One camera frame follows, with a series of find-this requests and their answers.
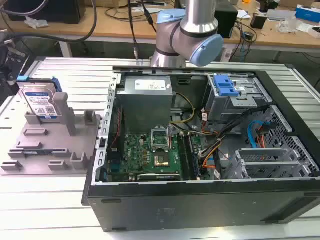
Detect blue and white carton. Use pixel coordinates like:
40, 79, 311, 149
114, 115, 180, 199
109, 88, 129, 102
294, 4, 320, 25

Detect wooden desk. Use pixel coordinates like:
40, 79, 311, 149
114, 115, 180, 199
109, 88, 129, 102
0, 0, 320, 49

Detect grey power supply unit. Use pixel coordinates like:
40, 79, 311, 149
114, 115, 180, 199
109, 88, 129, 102
115, 75, 177, 136

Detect silver disk bay bracket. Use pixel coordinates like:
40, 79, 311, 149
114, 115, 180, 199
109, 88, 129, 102
224, 147, 301, 180

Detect blue drive bay latch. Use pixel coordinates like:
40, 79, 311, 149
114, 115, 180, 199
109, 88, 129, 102
213, 74, 240, 98

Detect black thick cable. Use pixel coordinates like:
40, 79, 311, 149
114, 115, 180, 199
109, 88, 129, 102
0, 0, 98, 44

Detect yellow black power wires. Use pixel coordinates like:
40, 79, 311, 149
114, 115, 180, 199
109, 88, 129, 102
169, 92, 196, 125

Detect CPU socket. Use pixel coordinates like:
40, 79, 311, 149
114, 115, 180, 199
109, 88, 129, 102
152, 153, 171, 168

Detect black equipment case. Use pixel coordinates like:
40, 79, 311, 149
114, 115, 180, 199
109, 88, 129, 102
4, 0, 87, 25

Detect orange wire bundle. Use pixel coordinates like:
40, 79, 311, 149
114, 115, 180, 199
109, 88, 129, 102
198, 139, 226, 176

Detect black small speaker box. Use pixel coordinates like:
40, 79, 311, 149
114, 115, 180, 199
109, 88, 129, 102
250, 13, 268, 29

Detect black box on desk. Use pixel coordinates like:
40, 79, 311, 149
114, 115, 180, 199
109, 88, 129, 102
214, 4, 239, 39

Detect black thin cable with plug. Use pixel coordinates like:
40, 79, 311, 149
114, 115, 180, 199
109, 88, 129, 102
127, 0, 158, 61

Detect hard disk in blue carrier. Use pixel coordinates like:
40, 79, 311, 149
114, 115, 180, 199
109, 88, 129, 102
16, 75, 63, 121

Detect metal socket cover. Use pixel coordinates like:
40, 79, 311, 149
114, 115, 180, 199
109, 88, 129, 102
149, 124, 170, 153

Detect green motherboard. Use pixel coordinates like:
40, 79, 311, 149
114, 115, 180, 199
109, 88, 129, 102
107, 129, 201, 182

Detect blue SATA wire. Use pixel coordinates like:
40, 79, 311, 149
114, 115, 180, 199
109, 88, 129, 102
246, 119, 278, 156

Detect grey parts rack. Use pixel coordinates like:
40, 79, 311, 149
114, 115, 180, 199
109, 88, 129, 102
0, 91, 104, 177

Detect black open PC case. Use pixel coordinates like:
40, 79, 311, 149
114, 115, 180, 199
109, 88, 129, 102
81, 65, 320, 233

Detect silver drive cage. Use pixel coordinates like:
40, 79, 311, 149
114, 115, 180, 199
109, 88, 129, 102
201, 73, 273, 123

